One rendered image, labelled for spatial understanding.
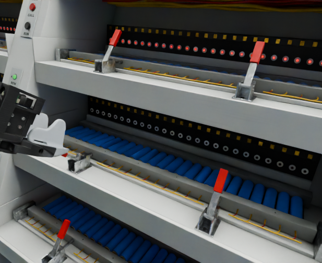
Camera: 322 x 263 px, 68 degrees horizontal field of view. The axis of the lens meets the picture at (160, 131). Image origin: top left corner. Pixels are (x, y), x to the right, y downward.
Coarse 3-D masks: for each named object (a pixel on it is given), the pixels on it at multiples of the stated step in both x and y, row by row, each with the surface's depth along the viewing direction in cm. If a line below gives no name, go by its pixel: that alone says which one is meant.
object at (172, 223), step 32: (128, 128) 60; (32, 160) 50; (64, 160) 50; (96, 160) 51; (224, 160) 49; (96, 192) 42; (128, 192) 42; (128, 224) 40; (160, 224) 37; (192, 224) 36; (224, 224) 36; (320, 224) 34; (192, 256) 35; (224, 256) 32; (256, 256) 31; (288, 256) 32; (320, 256) 31
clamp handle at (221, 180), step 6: (222, 174) 36; (222, 180) 35; (216, 186) 35; (222, 186) 35; (216, 192) 35; (216, 198) 35; (210, 204) 35; (216, 204) 35; (210, 210) 35; (210, 216) 35
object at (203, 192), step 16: (64, 144) 54; (80, 144) 52; (112, 160) 48; (128, 160) 47; (144, 176) 46; (160, 176) 44; (176, 176) 43; (192, 192) 41; (208, 192) 40; (224, 192) 40; (224, 208) 39; (240, 208) 38; (256, 208) 37; (272, 208) 37; (256, 224) 35; (272, 224) 36; (288, 224) 35; (304, 224) 34
